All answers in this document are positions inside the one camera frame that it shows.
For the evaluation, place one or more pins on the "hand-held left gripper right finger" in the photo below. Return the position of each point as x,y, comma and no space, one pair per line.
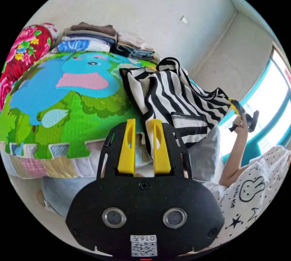
161,156

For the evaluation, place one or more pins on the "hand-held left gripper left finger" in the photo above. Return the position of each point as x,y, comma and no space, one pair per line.
125,151

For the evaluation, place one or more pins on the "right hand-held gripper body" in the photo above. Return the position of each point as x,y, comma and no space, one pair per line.
243,115

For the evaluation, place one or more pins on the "white black striped short-sleeve shirt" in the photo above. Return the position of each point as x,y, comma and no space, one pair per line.
168,97

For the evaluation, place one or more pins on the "person's right forearm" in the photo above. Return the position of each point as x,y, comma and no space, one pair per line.
234,163

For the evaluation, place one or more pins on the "person's right hand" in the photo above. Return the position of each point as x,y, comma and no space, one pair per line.
241,129

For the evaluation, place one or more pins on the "bed with cartoon printed mat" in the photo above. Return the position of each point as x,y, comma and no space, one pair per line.
68,108

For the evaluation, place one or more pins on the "person's body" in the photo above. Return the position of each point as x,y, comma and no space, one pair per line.
252,199

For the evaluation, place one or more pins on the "pile of clothes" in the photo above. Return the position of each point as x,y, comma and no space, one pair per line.
95,42

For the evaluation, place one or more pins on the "red floral rolled quilt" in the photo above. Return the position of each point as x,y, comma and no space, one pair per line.
20,56

